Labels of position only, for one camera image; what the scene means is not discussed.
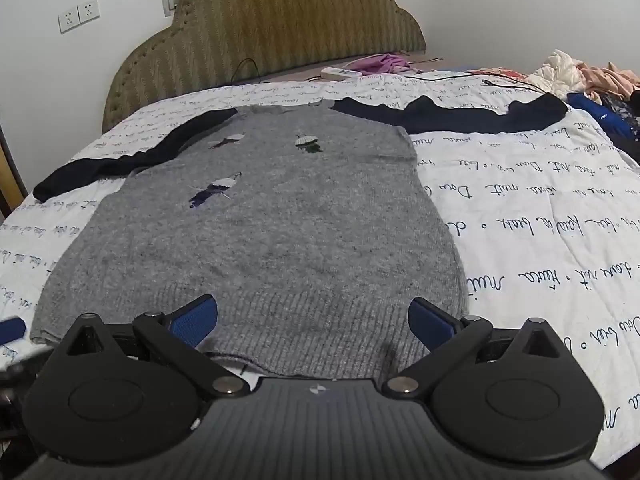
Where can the dark wooden bed frame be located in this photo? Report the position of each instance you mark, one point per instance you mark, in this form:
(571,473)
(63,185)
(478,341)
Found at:
(9,165)

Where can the pink garment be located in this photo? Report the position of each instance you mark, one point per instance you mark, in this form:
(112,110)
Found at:
(607,80)

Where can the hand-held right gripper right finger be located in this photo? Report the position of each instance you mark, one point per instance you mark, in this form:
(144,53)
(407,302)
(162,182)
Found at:
(432,322)

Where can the blue garment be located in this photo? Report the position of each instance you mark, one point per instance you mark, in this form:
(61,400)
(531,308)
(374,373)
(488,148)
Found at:
(602,112)

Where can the white wall socket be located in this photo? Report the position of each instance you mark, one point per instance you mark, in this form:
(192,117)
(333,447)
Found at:
(68,20)
(89,11)

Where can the white puffy jacket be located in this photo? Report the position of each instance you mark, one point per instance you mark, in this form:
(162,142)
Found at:
(556,74)

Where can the olive upholstered headboard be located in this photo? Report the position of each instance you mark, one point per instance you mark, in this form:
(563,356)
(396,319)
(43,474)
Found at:
(280,25)

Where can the grey sweater with navy sleeves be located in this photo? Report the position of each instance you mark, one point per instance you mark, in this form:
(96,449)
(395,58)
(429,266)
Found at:
(280,220)

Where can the white power strip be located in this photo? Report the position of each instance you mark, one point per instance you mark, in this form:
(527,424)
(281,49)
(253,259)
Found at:
(340,73)

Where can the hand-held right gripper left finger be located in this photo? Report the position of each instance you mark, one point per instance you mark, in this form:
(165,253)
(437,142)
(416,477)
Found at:
(192,322)

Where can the white script-printed quilt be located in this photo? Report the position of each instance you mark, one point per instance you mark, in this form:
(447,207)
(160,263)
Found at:
(540,210)

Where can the purple cloth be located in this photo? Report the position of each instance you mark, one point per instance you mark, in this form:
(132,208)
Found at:
(380,63)

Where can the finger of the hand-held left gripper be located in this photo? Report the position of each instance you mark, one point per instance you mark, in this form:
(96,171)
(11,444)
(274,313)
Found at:
(11,330)

